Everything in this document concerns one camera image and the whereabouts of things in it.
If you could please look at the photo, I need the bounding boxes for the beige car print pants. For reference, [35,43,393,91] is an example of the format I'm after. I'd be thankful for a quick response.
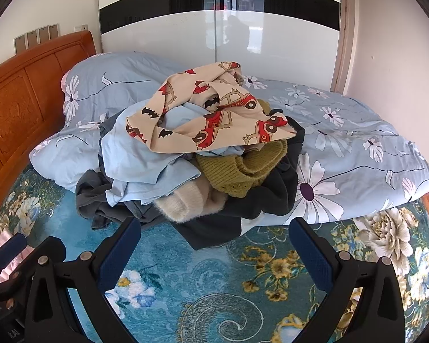
[125,61,297,153]

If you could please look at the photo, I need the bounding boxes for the folded pink towel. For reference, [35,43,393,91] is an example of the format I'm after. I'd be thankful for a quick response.
[0,233,33,283]

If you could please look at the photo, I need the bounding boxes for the teal floral bed blanket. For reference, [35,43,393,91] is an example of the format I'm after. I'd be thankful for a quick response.
[0,167,429,342]

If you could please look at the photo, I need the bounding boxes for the dark grey garment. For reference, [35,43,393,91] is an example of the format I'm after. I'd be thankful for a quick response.
[75,114,173,231]

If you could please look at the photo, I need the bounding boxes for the light blue floral duvet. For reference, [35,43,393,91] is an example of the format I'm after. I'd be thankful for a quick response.
[29,77,429,236]

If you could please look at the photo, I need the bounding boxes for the black garment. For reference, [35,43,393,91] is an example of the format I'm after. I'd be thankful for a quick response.
[173,118,305,250]

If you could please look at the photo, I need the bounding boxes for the light blue shirt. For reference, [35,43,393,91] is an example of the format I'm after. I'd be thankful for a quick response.
[100,101,244,207]

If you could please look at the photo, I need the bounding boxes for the cream fluffy sweater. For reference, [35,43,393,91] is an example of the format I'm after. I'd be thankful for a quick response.
[154,175,228,223]

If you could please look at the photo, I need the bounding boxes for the olive green knit sweater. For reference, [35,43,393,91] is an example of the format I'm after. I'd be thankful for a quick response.
[193,93,296,201]

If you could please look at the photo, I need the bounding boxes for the orange wooden headboard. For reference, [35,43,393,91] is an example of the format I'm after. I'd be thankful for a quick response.
[0,31,96,206]

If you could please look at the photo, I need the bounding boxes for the light blue floral pillow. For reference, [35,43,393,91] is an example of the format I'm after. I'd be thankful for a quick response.
[60,51,184,128]

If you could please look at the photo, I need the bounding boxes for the white black glossy wardrobe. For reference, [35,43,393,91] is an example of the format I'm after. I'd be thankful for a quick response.
[98,0,341,90]

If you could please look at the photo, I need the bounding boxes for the wooden door frame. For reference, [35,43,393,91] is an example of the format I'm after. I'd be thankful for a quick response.
[331,0,349,94]

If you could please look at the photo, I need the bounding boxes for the wall switch panels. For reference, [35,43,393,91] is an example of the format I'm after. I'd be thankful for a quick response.
[14,23,59,54]

